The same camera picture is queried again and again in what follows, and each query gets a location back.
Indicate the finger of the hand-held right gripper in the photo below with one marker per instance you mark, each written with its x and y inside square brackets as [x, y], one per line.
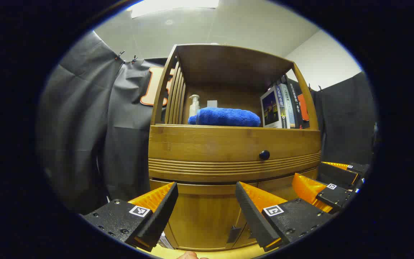
[334, 197]
[336, 174]

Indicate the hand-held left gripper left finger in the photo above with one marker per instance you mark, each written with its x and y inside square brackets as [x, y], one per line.
[160, 216]

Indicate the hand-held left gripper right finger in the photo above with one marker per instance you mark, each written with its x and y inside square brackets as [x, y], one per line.
[252, 216]

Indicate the wooden shoe cabinet door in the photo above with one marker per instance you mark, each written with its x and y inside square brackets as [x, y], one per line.
[199, 216]
[275, 189]

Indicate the wooden double-door shoe cabinet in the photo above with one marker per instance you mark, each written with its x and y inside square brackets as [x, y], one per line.
[228, 64]

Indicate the wooden cabinet drawer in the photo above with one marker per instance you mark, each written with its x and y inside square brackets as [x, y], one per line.
[207, 144]

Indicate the black round drawer knob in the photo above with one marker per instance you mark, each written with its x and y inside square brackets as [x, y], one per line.
[264, 155]

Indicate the black spine book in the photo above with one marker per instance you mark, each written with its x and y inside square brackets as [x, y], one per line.
[297, 108]

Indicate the pale grey spine book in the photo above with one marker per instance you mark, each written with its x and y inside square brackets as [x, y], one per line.
[289, 108]

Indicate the book with night photo cover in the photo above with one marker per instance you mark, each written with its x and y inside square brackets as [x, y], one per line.
[270, 109]

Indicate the blue fluffy towel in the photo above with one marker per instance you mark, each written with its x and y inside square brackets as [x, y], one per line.
[225, 117]

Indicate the white pump bottle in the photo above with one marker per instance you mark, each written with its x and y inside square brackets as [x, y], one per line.
[194, 108]

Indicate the small white box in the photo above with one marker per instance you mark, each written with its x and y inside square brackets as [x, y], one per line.
[212, 104]

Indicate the black backdrop cloth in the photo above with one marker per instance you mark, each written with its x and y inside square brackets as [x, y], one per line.
[81, 126]

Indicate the round ceiling fixture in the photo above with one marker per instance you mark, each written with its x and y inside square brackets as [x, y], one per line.
[169, 22]

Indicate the ceiling light panel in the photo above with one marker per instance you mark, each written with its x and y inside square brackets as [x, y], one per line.
[174, 6]

